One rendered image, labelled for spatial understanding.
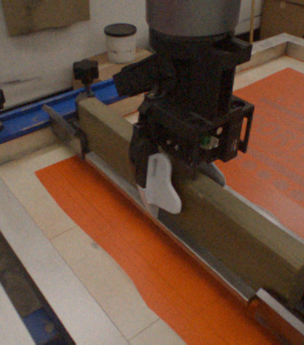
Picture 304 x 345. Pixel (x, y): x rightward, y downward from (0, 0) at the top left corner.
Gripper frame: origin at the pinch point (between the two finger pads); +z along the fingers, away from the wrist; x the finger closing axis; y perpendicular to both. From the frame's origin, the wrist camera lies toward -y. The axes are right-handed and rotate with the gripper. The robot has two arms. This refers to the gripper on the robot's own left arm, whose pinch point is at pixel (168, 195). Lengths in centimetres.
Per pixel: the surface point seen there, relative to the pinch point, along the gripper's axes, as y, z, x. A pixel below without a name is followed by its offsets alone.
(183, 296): 8.8, 5.3, -5.2
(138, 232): -1.4, 5.3, -3.5
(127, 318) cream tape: 7.3, 5.2, -11.4
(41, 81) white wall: -200, 80, 66
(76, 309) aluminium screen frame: 5.5, 1.8, -15.8
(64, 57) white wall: -200, 68, 84
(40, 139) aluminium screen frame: -25.4, 3.4, -4.8
